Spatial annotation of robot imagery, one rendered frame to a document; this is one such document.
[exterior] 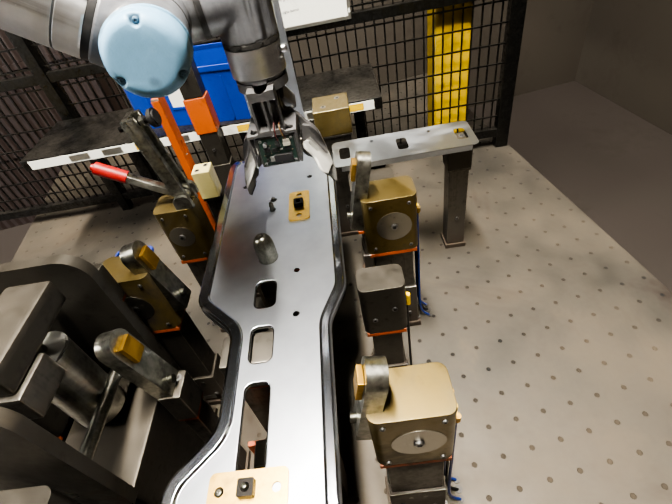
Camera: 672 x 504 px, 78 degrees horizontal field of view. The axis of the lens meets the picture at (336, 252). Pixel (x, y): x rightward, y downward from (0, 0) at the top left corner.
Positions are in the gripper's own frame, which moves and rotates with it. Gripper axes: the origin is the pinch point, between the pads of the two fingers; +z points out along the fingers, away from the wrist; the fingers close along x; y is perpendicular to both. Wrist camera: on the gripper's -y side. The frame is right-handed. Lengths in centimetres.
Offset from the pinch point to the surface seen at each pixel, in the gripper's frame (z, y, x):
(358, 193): -1.3, 7.3, 10.8
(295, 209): 4.2, 1.3, -0.6
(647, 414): 34, 33, 53
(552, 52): 79, -228, 160
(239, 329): 4.2, 26.2, -8.2
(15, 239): 105, -152, -210
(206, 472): 4.6, 44.1, -10.0
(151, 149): -11.9, 1.6, -19.8
